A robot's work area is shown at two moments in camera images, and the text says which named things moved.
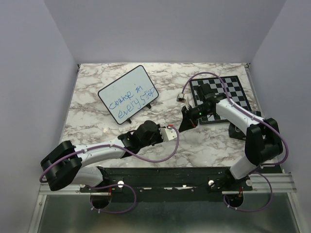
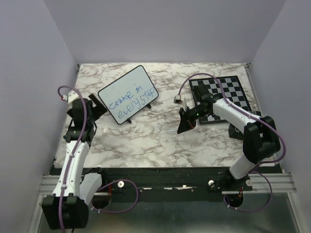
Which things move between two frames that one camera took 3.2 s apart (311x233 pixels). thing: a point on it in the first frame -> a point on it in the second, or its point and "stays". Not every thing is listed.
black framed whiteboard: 129,93 stays
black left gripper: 160,138 -> 99,109
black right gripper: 188,121 stays
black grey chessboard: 234,91 stays
